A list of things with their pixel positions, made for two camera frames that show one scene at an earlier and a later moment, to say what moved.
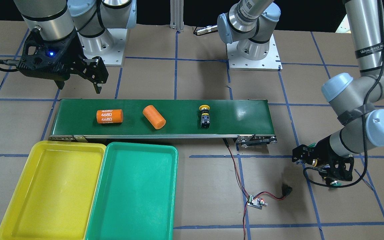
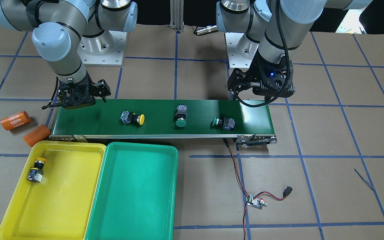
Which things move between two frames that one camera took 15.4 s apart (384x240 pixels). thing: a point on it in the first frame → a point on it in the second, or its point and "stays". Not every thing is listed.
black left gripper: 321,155 → 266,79
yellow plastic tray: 54,196 stays
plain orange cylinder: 158,121 → 40,131
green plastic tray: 135,199 stays
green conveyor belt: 248,121 stays
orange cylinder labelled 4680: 110,116 → 15,120
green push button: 332,182 → 228,123
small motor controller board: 256,202 stays
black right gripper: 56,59 → 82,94
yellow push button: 205,118 → 35,174
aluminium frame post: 177,15 stays
